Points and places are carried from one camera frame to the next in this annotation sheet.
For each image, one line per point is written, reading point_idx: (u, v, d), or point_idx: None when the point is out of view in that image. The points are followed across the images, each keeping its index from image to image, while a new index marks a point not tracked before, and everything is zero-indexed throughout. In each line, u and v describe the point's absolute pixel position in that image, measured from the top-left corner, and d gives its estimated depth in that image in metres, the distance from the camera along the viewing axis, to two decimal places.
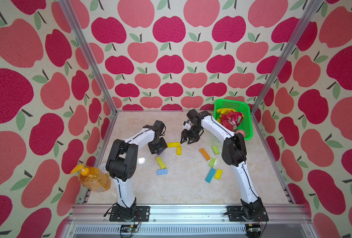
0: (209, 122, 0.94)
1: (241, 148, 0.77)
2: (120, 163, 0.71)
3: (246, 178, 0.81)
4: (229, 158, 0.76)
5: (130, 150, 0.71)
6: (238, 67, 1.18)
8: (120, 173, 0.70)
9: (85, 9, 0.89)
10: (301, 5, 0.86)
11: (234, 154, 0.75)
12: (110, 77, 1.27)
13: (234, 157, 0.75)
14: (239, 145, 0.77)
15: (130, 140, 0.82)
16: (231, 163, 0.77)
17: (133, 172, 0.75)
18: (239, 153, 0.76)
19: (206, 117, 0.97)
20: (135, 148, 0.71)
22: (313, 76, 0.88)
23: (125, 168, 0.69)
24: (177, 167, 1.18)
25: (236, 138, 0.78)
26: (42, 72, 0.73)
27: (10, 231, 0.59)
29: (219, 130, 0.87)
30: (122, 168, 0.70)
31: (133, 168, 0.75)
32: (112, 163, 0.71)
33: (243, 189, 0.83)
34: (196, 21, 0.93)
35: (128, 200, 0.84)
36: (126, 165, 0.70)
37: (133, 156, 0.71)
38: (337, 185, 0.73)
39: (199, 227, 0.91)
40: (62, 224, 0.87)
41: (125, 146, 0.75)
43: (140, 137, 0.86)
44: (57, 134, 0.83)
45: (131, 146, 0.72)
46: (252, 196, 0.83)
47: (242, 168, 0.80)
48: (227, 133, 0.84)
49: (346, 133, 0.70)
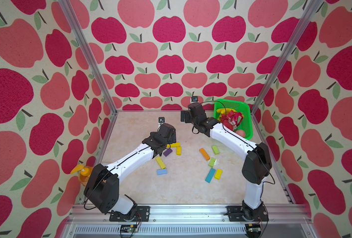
0: (221, 132, 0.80)
1: (266, 161, 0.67)
2: (98, 195, 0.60)
3: (260, 191, 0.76)
4: (254, 176, 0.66)
5: (109, 183, 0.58)
6: (238, 67, 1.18)
8: (97, 205, 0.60)
9: (85, 9, 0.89)
10: (301, 5, 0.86)
11: (260, 171, 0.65)
12: (110, 77, 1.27)
13: (260, 174, 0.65)
14: (264, 158, 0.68)
15: (114, 167, 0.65)
16: (256, 182, 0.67)
17: (114, 204, 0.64)
18: (265, 168, 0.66)
19: (216, 126, 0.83)
20: (115, 182, 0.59)
22: (313, 76, 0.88)
23: (101, 202, 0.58)
24: (177, 167, 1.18)
25: (259, 148, 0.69)
26: (42, 72, 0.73)
27: (10, 231, 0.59)
29: (236, 142, 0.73)
30: (98, 202, 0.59)
31: (114, 201, 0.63)
32: (89, 192, 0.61)
33: (250, 196, 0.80)
34: (196, 21, 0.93)
35: (125, 206, 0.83)
36: (103, 200, 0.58)
37: (111, 191, 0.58)
38: (337, 185, 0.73)
39: (198, 227, 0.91)
40: (62, 224, 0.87)
41: (107, 174, 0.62)
43: (129, 161, 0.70)
44: (57, 134, 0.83)
45: (111, 178, 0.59)
46: (258, 202, 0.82)
47: (261, 184, 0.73)
48: (248, 145, 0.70)
49: (346, 134, 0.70)
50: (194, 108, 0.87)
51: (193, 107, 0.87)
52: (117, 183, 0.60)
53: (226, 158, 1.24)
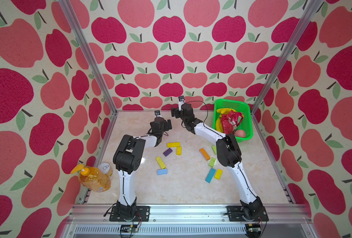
0: (201, 127, 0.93)
1: (234, 148, 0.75)
2: (127, 155, 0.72)
3: (243, 177, 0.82)
4: (224, 159, 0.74)
5: (140, 143, 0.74)
6: (238, 67, 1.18)
8: (127, 165, 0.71)
9: (85, 9, 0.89)
10: (301, 5, 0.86)
11: (229, 155, 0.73)
12: (110, 77, 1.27)
13: (229, 158, 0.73)
14: (232, 145, 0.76)
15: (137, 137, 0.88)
16: (227, 164, 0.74)
17: (138, 165, 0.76)
18: (234, 153, 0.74)
19: (198, 124, 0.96)
20: (143, 143, 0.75)
22: (313, 75, 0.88)
23: (132, 160, 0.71)
24: (177, 167, 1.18)
25: (228, 138, 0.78)
26: (42, 72, 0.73)
27: (10, 231, 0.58)
29: (211, 133, 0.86)
30: (129, 161, 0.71)
31: (139, 162, 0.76)
32: (119, 155, 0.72)
33: (241, 188, 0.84)
34: (196, 20, 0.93)
35: (129, 197, 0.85)
36: (133, 158, 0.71)
37: (141, 149, 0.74)
38: (337, 185, 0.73)
39: (198, 227, 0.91)
40: (62, 224, 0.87)
41: (133, 141, 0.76)
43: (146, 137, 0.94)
44: (57, 134, 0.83)
45: (140, 140, 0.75)
46: (250, 196, 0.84)
47: (238, 168, 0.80)
48: (219, 135, 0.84)
49: (346, 134, 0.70)
50: (185, 109, 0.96)
51: (184, 108, 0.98)
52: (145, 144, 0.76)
53: None
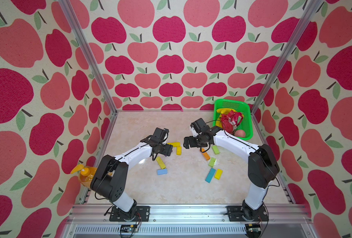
0: (224, 138, 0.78)
1: (271, 163, 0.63)
2: (106, 183, 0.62)
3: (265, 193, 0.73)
4: (260, 179, 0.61)
5: (118, 170, 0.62)
6: (237, 67, 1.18)
8: (105, 194, 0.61)
9: (85, 9, 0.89)
10: (301, 5, 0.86)
11: (266, 173, 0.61)
12: (110, 77, 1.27)
13: (266, 177, 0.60)
14: (269, 160, 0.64)
15: (121, 157, 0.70)
16: (262, 185, 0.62)
17: (120, 192, 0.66)
18: (270, 171, 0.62)
19: (219, 133, 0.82)
20: (125, 168, 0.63)
22: (313, 76, 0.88)
23: (110, 189, 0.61)
24: (177, 167, 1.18)
25: (262, 150, 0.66)
26: (42, 72, 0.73)
27: (10, 231, 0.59)
29: (239, 145, 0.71)
30: (107, 190, 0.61)
31: (120, 189, 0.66)
32: (98, 182, 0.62)
33: (253, 198, 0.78)
34: (196, 20, 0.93)
35: (125, 206, 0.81)
36: (112, 187, 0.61)
37: (121, 177, 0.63)
38: (337, 185, 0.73)
39: (199, 227, 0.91)
40: (62, 224, 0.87)
41: (115, 163, 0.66)
43: (134, 153, 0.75)
44: (57, 134, 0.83)
45: (121, 165, 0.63)
46: (259, 203, 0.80)
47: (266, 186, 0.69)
48: (250, 147, 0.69)
49: (346, 134, 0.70)
50: (195, 122, 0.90)
51: (195, 122, 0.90)
52: (126, 169, 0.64)
53: (226, 158, 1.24)
